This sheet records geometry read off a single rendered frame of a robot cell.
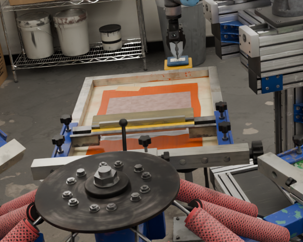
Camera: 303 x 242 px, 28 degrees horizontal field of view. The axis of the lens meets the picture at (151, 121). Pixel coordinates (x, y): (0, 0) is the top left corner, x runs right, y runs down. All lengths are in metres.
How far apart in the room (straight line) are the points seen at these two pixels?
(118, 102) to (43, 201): 1.31
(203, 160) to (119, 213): 0.78
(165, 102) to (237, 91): 2.46
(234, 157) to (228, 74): 3.35
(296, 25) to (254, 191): 1.11
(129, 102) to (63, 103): 2.56
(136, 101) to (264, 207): 0.95
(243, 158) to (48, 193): 0.79
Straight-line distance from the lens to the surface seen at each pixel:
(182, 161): 1.90
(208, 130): 2.08
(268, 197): 3.15
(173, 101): 2.44
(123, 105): 2.46
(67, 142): 2.13
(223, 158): 1.89
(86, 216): 1.16
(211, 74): 2.58
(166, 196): 1.19
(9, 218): 1.38
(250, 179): 3.30
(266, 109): 4.54
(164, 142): 2.13
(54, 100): 5.12
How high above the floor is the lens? 1.95
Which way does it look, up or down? 26 degrees down
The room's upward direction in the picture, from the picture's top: 7 degrees counter-clockwise
